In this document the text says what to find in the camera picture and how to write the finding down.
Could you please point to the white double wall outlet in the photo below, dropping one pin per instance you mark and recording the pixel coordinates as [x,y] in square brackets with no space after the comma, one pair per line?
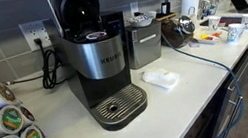
[28,34]

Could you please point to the white patterned bowl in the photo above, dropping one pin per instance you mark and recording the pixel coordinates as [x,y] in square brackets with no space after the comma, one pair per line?
[142,19]

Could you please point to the orange plastic utensil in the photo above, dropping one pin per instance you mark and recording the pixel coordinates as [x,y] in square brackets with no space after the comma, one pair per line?
[215,34]

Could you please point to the purple coffee pod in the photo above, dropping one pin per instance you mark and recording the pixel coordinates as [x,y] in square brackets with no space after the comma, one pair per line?
[95,35]

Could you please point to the small wooden shelf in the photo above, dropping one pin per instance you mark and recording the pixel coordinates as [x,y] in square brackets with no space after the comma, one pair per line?
[166,17]

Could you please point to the steel kettle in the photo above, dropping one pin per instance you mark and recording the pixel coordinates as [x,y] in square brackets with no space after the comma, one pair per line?
[144,47]

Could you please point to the black silver Keurig coffee machine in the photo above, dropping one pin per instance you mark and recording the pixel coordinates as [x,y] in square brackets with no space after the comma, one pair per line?
[95,60]

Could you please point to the small black container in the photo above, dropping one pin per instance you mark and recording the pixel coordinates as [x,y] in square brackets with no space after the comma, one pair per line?
[165,7]

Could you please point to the white paper towel roll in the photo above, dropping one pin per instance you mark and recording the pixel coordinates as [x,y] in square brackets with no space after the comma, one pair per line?
[191,0]

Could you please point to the yellow plastic piece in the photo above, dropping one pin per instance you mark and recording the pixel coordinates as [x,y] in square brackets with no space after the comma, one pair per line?
[204,36]

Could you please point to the beige clamshell takeout container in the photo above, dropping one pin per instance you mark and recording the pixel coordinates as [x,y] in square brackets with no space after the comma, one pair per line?
[198,26]

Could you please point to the dark glass jar chrome lid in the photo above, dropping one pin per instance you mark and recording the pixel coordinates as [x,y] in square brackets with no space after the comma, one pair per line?
[175,33]

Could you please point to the dark lower cabinets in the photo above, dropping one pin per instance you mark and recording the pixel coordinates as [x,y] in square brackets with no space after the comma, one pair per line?
[205,129]

